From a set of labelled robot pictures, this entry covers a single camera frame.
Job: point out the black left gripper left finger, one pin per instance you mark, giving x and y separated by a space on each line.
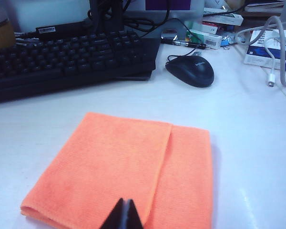
116 217

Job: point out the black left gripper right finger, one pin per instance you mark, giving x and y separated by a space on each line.
134 217

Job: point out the orange microfiber rag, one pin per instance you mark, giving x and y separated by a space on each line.
109 167

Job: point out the black computer mouse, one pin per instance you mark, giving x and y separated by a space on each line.
193 71

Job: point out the black computer keyboard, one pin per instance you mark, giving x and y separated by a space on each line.
62 59

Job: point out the black pen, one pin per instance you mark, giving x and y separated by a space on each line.
181 43

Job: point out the green white small box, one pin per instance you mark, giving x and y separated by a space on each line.
205 38

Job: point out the black power adapter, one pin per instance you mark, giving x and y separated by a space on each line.
62 28

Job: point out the black monitor stand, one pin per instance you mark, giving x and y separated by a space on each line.
114 14

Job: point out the white blue carton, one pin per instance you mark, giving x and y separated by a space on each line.
255 52

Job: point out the red white small box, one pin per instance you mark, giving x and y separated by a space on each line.
209 26

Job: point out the white box purple label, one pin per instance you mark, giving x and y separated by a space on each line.
168 4

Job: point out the tan round container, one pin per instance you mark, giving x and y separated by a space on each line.
1 33

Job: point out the long white box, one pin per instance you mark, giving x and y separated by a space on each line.
226 17

